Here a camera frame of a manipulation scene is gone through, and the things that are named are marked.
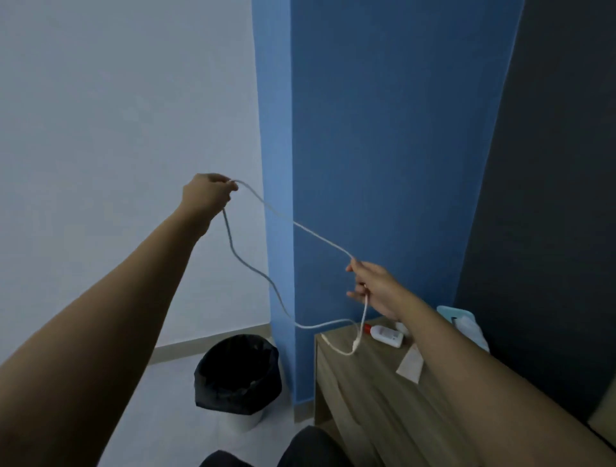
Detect person's left hand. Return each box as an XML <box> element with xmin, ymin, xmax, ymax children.
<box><xmin>178</xmin><ymin>173</ymin><xmax>239</xmax><ymax>237</ymax></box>

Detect white trash bin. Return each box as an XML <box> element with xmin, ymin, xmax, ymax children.
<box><xmin>222</xmin><ymin>406</ymin><xmax>266</xmax><ymax>434</ymax></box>

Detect person's right hand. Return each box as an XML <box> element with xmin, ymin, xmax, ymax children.
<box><xmin>345</xmin><ymin>258</ymin><xmax>410</xmax><ymax>322</ymax></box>

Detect wooden nightstand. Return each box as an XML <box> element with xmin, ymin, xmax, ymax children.
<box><xmin>313</xmin><ymin>315</ymin><xmax>616</xmax><ymax>467</ymax></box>

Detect person's left forearm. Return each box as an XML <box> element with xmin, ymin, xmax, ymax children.
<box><xmin>0</xmin><ymin>211</ymin><xmax>212</xmax><ymax>467</ymax></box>

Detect person's right forearm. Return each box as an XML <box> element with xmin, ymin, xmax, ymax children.
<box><xmin>394</xmin><ymin>293</ymin><xmax>616</xmax><ymax>467</ymax></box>

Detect white charging cable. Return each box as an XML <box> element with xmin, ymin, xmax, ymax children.
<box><xmin>221</xmin><ymin>178</ymin><xmax>370</xmax><ymax>357</ymax></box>

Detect white lotion bottle red cap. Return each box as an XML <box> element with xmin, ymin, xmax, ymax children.
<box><xmin>363</xmin><ymin>323</ymin><xmax>404</xmax><ymax>349</ymax></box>

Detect beige bed frame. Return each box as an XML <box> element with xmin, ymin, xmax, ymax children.
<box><xmin>586</xmin><ymin>375</ymin><xmax>616</xmax><ymax>434</ymax></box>

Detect white facial tissues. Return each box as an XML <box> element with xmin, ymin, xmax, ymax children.
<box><xmin>452</xmin><ymin>315</ymin><xmax>491</xmax><ymax>353</ymax></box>

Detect black lined trash bin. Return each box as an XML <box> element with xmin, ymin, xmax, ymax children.
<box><xmin>194</xmin><ymin>334</ymin><xmax>284</xmax><ymax>416</ymax></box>

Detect white tube black cap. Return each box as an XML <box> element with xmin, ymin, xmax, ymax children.
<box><xmin>395</xmin><ymin>344</ymin><xmax>425</xmax><ymax>385</ymax></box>

